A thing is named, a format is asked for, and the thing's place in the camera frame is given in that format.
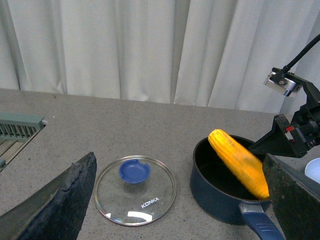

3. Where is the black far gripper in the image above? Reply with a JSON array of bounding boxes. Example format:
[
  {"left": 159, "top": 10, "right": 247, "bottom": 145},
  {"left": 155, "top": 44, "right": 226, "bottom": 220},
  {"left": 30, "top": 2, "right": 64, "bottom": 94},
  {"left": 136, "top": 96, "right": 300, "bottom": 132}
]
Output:
[{"left": 248, "top": 67, "right": 320, "bottom": 240}]

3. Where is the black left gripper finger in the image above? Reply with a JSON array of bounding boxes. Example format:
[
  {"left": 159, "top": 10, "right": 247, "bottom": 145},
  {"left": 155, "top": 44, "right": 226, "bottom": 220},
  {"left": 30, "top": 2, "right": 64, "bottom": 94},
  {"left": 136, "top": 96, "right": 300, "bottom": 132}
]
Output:
[{"left": 0, "top": 152, "right": 97, "bottom": 240}]

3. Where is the yellow corn cob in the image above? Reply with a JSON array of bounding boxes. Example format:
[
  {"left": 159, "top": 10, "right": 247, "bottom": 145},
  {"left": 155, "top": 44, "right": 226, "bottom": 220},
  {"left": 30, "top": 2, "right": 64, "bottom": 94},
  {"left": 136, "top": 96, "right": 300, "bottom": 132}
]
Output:
[{"left": 207, "top": 129, "right": 270, "bottom": 200}]

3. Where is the glass lid blue knob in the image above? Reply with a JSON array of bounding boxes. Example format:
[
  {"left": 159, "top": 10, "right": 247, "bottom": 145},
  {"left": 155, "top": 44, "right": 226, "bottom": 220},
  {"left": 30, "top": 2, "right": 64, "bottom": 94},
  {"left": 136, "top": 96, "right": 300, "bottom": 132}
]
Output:
[{"left": 93, "top": 155, "right": 177, "bottom": 227}]

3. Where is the light blue cup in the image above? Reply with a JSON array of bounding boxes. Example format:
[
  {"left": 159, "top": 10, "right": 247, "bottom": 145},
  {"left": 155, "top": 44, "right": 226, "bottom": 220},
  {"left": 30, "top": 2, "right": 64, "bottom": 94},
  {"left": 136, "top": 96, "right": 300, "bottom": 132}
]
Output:
[{"left": 304, "top": 157, "right": 320, "bottom": 184}]

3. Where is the green dish rack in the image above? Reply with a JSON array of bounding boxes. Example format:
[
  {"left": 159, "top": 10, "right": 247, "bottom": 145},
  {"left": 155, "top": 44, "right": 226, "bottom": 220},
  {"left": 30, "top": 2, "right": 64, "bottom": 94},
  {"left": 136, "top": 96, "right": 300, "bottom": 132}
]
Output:
[{"left": 0, "top": 112, "right": 47, "bottom": 171}]

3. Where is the white curtain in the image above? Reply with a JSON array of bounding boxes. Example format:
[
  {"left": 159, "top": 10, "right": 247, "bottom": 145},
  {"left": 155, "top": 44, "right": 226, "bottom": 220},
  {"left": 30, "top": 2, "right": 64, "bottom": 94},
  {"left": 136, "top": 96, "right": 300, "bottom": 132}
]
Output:
[{"left": 0, "top": 0, "right": 320, "bottom": 114}]

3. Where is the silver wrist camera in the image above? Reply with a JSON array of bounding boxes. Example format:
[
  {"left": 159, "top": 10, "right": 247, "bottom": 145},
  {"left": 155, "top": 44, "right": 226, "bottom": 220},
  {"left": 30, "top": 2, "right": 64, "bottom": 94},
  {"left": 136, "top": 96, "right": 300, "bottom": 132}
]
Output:
[{"left": 263, "top": 71, "right": 302, "bottom": 97}]

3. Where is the black camera cable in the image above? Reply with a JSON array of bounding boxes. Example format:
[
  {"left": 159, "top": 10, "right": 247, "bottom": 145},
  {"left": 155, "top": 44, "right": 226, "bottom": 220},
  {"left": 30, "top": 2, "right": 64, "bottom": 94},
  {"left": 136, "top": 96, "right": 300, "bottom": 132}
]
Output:
[{"left": 282, "top": 33, "right": 320, "bottom": 76}]

